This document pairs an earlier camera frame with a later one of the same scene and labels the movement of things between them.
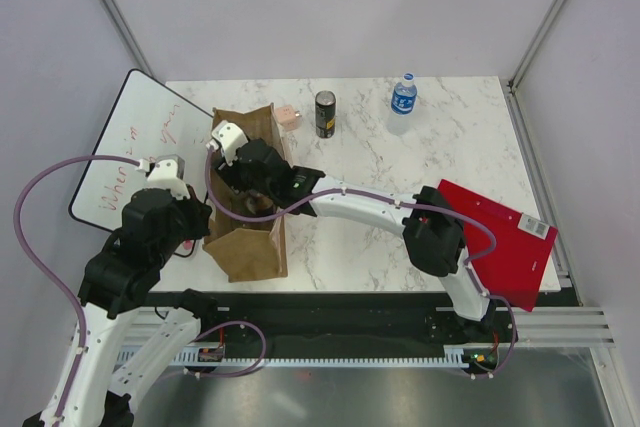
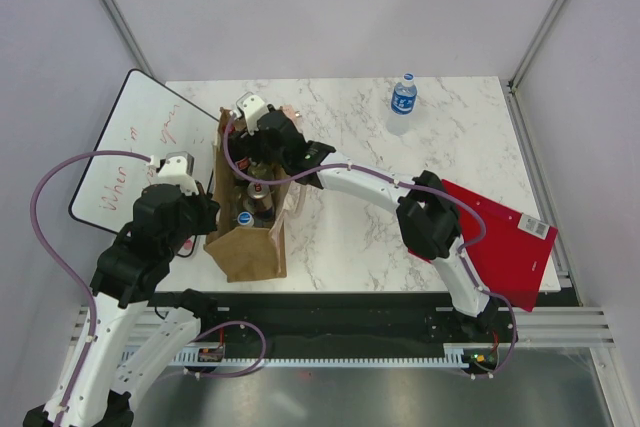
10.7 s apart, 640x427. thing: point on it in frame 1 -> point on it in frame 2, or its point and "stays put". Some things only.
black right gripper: (230, 174) -> (247, 143)
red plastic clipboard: (511, 272) stays put
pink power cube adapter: (287, 117) stays put
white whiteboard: (150, 120) stays put
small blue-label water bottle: (258, 203) -> (245, 218)
